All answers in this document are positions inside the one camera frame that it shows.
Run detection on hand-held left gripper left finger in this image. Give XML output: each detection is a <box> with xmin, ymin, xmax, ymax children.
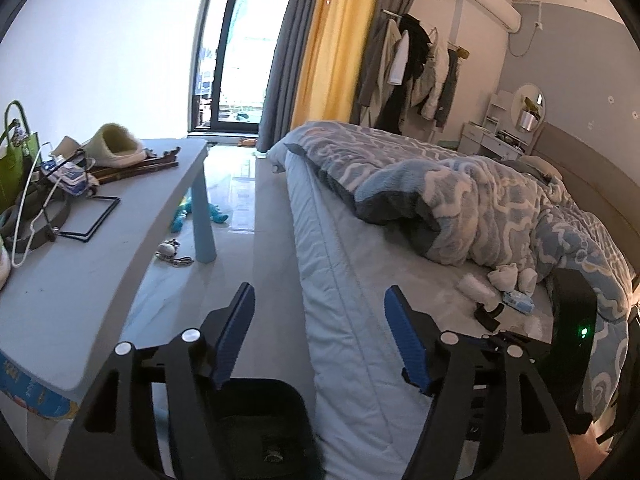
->
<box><xmin>55</xmin><ymin>282</ymin><xmax>257</xmax><ymax>480</ymax></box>

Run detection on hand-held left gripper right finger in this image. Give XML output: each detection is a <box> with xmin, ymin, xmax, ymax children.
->
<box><xmin>384</xmin><ymin>285</ymin><xmax>581</xmax><ymax>480</ymax></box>

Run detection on blue tissue packet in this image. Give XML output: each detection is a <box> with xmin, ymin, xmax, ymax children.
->
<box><xmin>501</xmin><ymin>290</ymin><xmax>535</xmax><ymax>314</ymax></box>

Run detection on bubble wrap roll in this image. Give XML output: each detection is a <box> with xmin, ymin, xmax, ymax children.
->
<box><xmin>456</xmin><ymin>272</ymin><xmax>493</xmax><ymax>306</ymax></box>

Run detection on black trash bin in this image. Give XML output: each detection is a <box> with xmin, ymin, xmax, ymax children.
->
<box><xmin>165</xmin><ymin>379</ymin><xmax>326</xmax><ymax>480</ymax></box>

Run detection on bed with grey sheet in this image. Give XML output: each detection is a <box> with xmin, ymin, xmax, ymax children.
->
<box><xmin>267</xmin><ymin>135</ymin><xmax>640</xmax><ymax>480</ymax></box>

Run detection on grey beige headboard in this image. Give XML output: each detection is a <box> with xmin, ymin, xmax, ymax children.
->
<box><xmin>530</xmin><ymin>121</ymin><xmax>640</xmax><ymax>281</ymax></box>

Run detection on blue white fleece blanket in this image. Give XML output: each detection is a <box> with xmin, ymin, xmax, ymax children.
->
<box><xmin>283</xmin><ymin>121</ymin><xmax>638</xmax><ymax>411</ymax></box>

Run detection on blue plush toy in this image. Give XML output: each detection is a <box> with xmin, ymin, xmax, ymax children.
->
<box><xmin>171</xmin><ymin>195</ymin><xmax>229</xmax><ymax>233</ymax></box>

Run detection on beige pillow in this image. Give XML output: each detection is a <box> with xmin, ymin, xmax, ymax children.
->
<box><xmin>520</xmin><ymin>155</ymin><xmax>562</xmax><ymax>182</ymax></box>

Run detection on light blue table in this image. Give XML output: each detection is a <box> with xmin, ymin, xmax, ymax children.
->
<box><xmin>0</xmin><ymin>137</ymin><xmax>218</xmax><ymax>396</ymax></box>

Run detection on white dressing table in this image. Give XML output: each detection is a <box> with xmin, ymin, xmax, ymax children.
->
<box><xmin>460</xmin><ymin>92</ymin><xmax>538</xmax><ymax>158</ymax></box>

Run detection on dark wooden sticks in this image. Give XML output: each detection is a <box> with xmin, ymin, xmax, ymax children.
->
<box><xmin>90</xmin><ymin>146</ymin><xmax>181</xmax><ymax>183</ymax></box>

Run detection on printed blue cardboard box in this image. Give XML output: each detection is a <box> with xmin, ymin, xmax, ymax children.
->
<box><xmin>0</xmin><ymin>352</ymin><xmax>78</xmax><ymax>421</ymax></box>

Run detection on round mirror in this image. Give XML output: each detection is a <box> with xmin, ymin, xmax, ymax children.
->
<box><xmin>515</xmin><ymin>83</ymin><xmax>547</xmax><ymax>133</ymax></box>

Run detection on dark grey hanging garment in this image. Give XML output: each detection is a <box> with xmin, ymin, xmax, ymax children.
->
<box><xmin>435</xmin><ymin>50</ymin><xmax>462</xmax><ymax>128</ymax></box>

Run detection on beige fluffy slipper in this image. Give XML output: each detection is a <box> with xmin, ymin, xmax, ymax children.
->
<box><xmin>82</xmin><ymin>122</ymin><xmax>147</xmax><ymax>169</ymax></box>

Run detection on blue white packet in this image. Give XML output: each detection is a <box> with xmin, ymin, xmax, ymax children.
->
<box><xmin>42</xmin><ymin>157</ymin><xmax>91</xmax><ymax>196</ymax></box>

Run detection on beige hanging jacket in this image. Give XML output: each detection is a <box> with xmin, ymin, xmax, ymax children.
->
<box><xmin>415</xmin><ymin>35</ymin><xmax>451</xmax><ymax>121</ymax></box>

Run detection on grey hanging coat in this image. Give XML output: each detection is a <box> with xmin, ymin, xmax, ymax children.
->
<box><xmin>355</xmin><ymin>20</ymin><xmax>401</xmax><ymax>126</ymax></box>

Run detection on white hanging shirt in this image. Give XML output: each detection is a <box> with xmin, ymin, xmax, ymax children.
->
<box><xmin>387</xmin><ymin>30</ymin><xmax>411</xmax><ymax>86</ymax></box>

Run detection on green bag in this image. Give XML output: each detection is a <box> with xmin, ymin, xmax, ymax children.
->
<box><xmin>0</xmin><ymin>101</ymin><xmax>40</xmax><ymax>216</ymax></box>

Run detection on glass balcony door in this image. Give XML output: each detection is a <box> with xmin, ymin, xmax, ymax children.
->
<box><xmin>187</xmin><ymin>0</ymin><xmax>306</xmax><ymax>136</ymax></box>

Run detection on black hanging jacket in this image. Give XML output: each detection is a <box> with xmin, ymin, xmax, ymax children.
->
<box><xmin>375</xmin><ymin>12</ymin><xmax>432</xmax><ymax>136</ymax></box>

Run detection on white air conditioner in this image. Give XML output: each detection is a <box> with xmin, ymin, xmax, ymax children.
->
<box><xmin>470</xmin><ymin>0</ymin><xmax>521</xmax><ymax>31</ymax></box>

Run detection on white clothes rack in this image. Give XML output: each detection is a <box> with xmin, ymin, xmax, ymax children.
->
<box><xmin>434</xmin><ymin>0</ymin><xmax>476</xmax><ymax>53</ymax></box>

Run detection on keychain with pompom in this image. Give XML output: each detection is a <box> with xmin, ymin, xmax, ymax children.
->
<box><xmin>154</xmin><ymin>239</ymin><xmax>195</xmax><ymax>268</ymax></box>

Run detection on black wire stand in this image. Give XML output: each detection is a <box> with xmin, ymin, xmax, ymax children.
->
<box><xmin>52</xmin><ymin>192</ymin><xmax>122</xmax><ymax>243</ymax></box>

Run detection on dark grey strap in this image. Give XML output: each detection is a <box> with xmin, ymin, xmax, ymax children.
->
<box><xmin>0</xmin><ymin>180</ymin><xmax>72</xmax><ymax>256</ymax></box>

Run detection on white cable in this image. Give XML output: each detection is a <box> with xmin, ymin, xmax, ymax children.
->
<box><xmin>10</xmin><ymin>142</ymin><xmax>56</xmax><ymax>267</ymax></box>

